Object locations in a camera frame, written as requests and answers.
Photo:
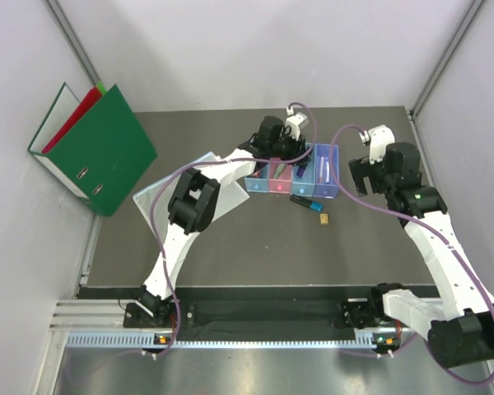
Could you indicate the slotted grey cable duct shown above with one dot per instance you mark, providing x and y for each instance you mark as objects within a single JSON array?
[{"x": 360, "y": 339}]

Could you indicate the purple capped black highlighter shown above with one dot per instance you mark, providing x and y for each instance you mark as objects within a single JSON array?
[{"x": 301, "y": 170}]

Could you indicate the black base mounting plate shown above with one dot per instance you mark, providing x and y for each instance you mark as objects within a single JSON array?
[{"x": 225, "y": 307}]

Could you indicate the white blue whiteboard marker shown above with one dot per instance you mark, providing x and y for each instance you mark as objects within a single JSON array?
[{"x": 326, "y": 172}]

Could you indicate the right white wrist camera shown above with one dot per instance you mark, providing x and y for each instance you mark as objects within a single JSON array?
[{"x": 377, "y": 139}]

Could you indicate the aluminium corner post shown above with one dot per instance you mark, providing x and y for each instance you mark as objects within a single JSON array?
[
  {"x": 473, "y": 11},
  {"x": 58, "y": 14}
]

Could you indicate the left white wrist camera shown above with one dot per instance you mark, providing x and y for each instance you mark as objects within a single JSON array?
[{"x": 294, "y": 122}]

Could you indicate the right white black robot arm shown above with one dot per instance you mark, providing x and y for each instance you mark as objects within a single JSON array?
[{"x": 461, "y": 331}]

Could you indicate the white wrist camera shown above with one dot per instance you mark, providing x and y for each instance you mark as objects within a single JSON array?
[
  {"x": 377, "y": 139},
  {"x": 294, "y": 122}
]

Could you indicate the pink drawer bin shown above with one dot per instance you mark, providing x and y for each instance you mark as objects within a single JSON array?
[{"x": 283, "y": 183}]

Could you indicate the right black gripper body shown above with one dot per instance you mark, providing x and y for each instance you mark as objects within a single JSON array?
[{"x": 380, "y": 182}]

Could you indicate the clear mesh zipper pouch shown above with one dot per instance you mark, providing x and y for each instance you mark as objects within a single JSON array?
[{"x": 153, "y": 200}]

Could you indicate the red folder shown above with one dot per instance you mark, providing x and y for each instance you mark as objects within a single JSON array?
[{"x": 93, "y": 95}]

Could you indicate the light blue drawer bin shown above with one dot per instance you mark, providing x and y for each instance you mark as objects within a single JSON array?
[
  {"x": 305, "y": 186},
  {"x": 258, "y": 181}
]

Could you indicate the small yellow eraser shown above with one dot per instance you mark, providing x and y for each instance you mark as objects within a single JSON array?
[{"x": 324, "y": 219}]

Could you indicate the white peach pencil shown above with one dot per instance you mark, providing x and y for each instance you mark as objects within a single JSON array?
[{"x": 321, "y": 170}]

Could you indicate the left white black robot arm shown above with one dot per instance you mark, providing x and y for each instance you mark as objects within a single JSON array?
[{"x": 187, "y": 202}]

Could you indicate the right aluminium corner post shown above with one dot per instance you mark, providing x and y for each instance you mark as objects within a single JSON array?
[{"x": 473, "y": 11}]

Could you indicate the purple drawer bin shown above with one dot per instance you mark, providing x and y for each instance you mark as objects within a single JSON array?
[{"x": 330, "y": 153}]

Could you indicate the left aluminium corner post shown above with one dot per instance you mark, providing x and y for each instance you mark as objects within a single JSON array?
[{"x": 58, "y": 14}]

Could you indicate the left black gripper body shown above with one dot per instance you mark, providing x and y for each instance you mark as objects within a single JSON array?
[{"x": 286, "y": 146}]

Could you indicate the blue capped black highlighter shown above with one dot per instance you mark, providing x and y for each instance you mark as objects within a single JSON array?
[{"x": 306, "y": 202}]

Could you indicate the green lever arch binder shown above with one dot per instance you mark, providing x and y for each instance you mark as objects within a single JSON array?
[{"x": 102, "y": 155}]

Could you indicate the green highlighter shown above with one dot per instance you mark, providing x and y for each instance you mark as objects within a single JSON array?
[{"x": 278, "y": 170}]

